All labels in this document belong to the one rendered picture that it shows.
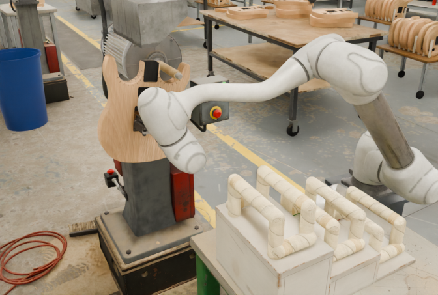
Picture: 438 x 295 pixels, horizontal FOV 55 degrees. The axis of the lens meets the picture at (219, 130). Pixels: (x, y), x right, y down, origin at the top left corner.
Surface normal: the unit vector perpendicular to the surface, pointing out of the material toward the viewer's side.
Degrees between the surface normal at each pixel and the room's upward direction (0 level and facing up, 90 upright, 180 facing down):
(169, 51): 86
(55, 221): 0
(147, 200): 90
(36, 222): 0
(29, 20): 90
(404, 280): 0
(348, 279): 90
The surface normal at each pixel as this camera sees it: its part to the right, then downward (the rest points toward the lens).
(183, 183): 0.50, 0.36
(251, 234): -0.01, -0.91
